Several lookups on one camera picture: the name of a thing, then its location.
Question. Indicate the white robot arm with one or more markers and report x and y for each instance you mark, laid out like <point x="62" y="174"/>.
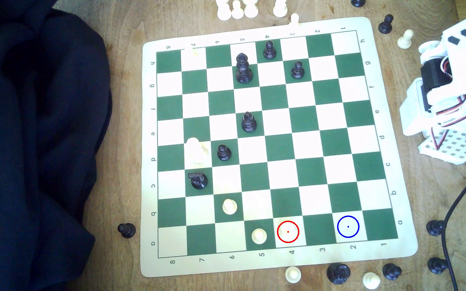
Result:
<point x="465" y="60"/>

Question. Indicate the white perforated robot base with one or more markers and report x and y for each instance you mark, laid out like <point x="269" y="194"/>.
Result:
<point x="451" y="147"/>

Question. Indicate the black chess pawn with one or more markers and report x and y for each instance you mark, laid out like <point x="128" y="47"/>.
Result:
<point x="436" y="265"/>
<point x="386" y="25"/>
<point x="224" y="153"/>
<point x="434" y="228"/>
<point x="270" y="50"/>
<point x="127" y="230"/>
<point x="391" y="272"/>
<point x="297" y="70"/>

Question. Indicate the black chess bishop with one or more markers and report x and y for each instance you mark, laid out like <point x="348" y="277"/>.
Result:
<point x="249" y="123"/>

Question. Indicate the large white chess piece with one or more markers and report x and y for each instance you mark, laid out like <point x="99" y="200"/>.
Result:
<point x="195" y="151"/>

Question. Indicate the black chess knight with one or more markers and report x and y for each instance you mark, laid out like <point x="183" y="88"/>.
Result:
<point x="198" y="180"/>

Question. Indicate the white chess pawn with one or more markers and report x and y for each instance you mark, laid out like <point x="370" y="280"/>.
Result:
<point x="192" y="51"/>
<point x="371" y="281"/>
<point x="293" y="275"/>
<point x="259" y="236"/>
<point x="294" y="19"/>
<point x="405" y="39"/>
<point x="229" y="207"/>

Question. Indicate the black chess king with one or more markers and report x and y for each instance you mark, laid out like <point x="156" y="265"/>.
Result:
<point x="243" y="72"/>

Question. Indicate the green and cream chess mat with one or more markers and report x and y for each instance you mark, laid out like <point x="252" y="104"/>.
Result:
<point x="322" y="133"/>

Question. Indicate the black chess queen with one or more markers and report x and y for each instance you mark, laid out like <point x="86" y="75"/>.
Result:
<point x="338" y="273"/>

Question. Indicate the black chess piece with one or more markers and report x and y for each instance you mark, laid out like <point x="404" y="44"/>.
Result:
<point x="357" y="3"/>

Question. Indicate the dark navy cloth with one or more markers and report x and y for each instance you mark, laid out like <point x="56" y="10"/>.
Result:
<point x="34" y="141"/>

